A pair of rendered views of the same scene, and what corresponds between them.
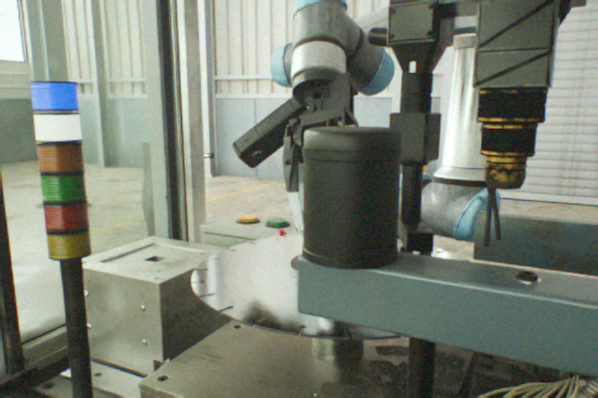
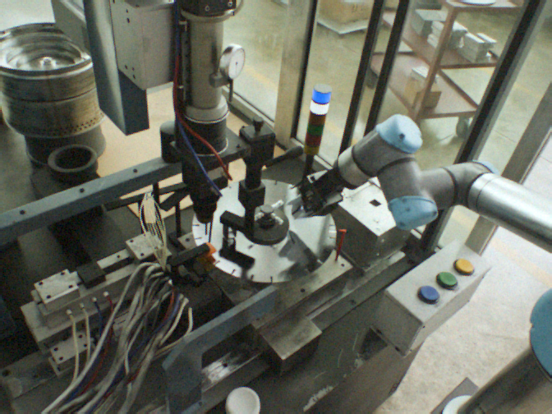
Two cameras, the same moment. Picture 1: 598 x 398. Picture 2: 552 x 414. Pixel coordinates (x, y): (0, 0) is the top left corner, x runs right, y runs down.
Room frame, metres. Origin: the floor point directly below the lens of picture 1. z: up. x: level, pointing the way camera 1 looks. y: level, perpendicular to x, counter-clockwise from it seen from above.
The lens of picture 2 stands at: (0.80, -0.80, 1.74)
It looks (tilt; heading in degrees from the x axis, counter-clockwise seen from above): 43 degrees down; 107
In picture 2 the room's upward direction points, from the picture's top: 8 degrees clockwise
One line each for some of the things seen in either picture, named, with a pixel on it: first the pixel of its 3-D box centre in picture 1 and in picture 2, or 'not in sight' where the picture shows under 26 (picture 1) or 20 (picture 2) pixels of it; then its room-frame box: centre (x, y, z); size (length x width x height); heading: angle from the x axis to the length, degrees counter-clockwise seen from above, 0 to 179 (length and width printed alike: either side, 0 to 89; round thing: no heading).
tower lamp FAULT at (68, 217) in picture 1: (66, 214); (314, 136); (0.55, 0.25, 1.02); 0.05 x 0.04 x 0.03; 152
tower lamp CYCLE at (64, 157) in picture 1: (61, 156); (317, 116); (0.55, 0.25, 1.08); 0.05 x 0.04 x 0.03; 152
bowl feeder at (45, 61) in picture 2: not in sight; (57, 102); (-0.22, 0.15, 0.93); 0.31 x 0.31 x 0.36
